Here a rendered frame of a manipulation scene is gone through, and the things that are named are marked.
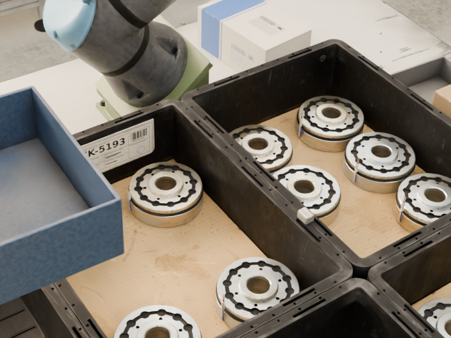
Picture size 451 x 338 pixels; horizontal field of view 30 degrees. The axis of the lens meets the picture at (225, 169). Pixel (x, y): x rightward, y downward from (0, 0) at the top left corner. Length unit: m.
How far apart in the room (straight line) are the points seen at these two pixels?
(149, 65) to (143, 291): 0.45
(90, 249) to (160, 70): 0.67
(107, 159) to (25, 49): 1.89
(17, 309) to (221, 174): 0.32
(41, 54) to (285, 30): 1.52
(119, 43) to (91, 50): 0.04
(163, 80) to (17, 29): 1.80
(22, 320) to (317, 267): 0.36
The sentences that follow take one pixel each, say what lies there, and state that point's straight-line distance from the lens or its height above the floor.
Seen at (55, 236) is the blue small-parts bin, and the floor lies 1.12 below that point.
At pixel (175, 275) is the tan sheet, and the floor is 0.83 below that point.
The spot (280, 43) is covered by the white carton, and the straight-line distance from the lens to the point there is 1.59.
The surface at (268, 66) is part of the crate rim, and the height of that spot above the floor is 0.93.
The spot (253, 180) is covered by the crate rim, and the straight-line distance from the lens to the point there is 1.07.
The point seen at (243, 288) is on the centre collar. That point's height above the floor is 0.87.
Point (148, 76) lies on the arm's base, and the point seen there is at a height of 0.85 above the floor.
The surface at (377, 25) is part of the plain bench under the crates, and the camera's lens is 1.86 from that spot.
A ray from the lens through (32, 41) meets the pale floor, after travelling 3.09.
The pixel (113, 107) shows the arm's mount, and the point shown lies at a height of 0.75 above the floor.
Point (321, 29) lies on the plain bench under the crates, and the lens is 1.82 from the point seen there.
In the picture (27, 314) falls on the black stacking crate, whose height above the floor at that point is 0.83.
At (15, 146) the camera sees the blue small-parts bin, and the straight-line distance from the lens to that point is 0.92.
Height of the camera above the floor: 1.65
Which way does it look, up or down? 41 degrees down
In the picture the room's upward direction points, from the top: 2 degrees clockwise
